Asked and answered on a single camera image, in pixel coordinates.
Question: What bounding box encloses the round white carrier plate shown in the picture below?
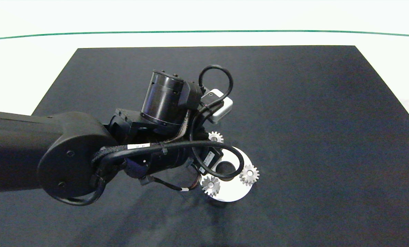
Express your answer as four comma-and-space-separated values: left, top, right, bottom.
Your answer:
198, 146, 253, 203

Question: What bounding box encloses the dark mat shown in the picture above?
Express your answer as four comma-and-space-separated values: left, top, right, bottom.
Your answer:
0, 45, 409, 247

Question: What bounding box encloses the long black cable loop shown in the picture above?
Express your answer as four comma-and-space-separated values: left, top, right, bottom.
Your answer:
93, 140, 245, 179

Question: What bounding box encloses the silver boxy wrist camera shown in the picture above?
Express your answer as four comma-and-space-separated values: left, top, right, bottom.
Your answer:
200, 89, 233, 125

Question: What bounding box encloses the thin black wire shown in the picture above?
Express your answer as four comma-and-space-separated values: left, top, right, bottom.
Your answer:
146, 176, 201, 192

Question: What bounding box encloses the short black cable loop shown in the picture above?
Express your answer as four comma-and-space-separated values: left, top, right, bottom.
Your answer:
198, 64, 234, 103

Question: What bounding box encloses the black elbow cable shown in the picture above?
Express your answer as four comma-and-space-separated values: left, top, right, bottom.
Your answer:
52, 178, 107, 207

